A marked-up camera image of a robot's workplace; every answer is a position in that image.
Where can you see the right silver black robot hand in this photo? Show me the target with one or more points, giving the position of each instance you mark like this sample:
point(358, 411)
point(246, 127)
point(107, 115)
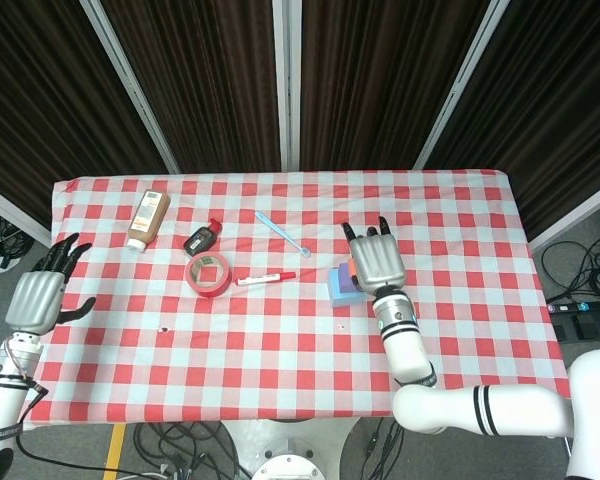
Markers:
point(377, 262)

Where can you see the dark brown curtain panel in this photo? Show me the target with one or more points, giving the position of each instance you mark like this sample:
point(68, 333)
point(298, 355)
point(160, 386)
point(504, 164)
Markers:
point(205, 75)
point(45, 100)
point(380, 75)
point(555, 100)

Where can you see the white partition base rail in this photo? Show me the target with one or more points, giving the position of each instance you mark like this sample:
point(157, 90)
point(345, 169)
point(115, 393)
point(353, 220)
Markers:
point(575, 215)
point(15, 212)

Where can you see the small black bottle red cap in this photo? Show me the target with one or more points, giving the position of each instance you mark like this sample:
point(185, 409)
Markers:
point(198, 241)

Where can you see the small orange foam cube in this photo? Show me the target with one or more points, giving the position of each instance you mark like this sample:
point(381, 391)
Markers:
point(351, 267)

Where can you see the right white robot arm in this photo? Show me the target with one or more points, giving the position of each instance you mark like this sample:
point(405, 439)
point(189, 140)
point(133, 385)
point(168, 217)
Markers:
point(505, 407)

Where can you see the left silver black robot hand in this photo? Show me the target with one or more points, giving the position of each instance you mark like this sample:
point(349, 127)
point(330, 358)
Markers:
point(35, 302)

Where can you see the brown bottle white cap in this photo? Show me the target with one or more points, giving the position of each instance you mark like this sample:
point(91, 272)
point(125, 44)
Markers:
point(147, 220)

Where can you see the red tape roll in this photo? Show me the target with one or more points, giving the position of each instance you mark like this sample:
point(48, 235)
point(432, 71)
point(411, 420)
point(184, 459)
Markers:
point(211, 293)

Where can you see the large blue foam cube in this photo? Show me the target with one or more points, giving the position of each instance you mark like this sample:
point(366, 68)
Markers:
point(340, 297)

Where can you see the red white checkered tablecloth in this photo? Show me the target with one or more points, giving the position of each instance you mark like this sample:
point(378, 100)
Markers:
point(280, 350)

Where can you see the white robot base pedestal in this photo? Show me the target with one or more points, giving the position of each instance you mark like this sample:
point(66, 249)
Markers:
point(290, 435)

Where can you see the red white marker pen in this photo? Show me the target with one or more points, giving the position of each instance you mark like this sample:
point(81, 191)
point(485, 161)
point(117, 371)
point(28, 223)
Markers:
point(260, 279)

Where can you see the white partition frame post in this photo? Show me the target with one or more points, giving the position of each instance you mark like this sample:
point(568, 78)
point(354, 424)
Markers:
point(132, 85)
point(459, 85)
point(286, 85)

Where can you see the black foot pedal unit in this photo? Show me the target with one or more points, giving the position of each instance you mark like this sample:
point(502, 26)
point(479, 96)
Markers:
point(587, 327)

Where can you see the light blue toothbrush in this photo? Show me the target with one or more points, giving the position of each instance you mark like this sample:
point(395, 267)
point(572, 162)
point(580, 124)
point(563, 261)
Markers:
point(280, 232)

